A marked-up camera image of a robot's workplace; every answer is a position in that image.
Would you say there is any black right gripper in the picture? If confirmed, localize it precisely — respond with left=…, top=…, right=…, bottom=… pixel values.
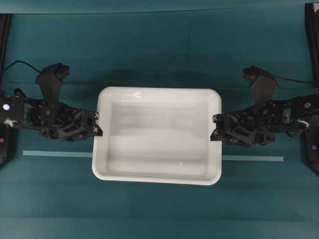
left=210, top=100, right=291, bottom=147

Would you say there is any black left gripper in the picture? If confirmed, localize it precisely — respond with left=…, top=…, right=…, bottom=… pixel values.
left=24, top=99, right=103, bottom=141

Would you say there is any white plastic tray case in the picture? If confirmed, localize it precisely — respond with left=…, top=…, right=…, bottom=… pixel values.
left=92, top=87, right=222, bottom=186

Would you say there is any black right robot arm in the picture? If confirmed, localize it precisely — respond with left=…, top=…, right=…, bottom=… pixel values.
left=210, top=94, right=319, bottom=172

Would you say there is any light blue tape strip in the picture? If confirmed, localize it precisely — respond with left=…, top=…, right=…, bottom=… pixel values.
left=22, top=150, right=284, bottom=162

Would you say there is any teal table mat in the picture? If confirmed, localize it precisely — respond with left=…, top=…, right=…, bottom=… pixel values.
left=0, top=4, right=319, bottom=239

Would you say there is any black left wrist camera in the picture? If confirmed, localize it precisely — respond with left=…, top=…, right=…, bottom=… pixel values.
left=35, top=63, right=70, bottom=102

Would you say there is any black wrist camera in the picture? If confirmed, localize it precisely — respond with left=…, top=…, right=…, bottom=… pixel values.
left=35, top=63, right=70, bottom=102
left=243, top=66, right=278, bottom=105

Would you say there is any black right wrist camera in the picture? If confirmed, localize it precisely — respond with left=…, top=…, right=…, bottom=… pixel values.
left=243, top=66, right=278, bottom=105

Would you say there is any black right cable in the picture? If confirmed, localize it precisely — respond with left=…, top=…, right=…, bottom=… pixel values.
left=264, top=71, right=316, bottom=83

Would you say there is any black cable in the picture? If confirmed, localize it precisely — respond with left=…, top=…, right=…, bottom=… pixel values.
left=264, top=71, right=316, bottom=83
left=2, top=60, right=42, bottom=74

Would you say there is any black left cable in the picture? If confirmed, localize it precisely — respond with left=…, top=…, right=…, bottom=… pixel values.
left=2, top=60, right=42, bottom=74

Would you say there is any black metal frame rail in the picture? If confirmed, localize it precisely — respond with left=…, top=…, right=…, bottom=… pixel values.
left=305, top=2, right=319, bottom=88

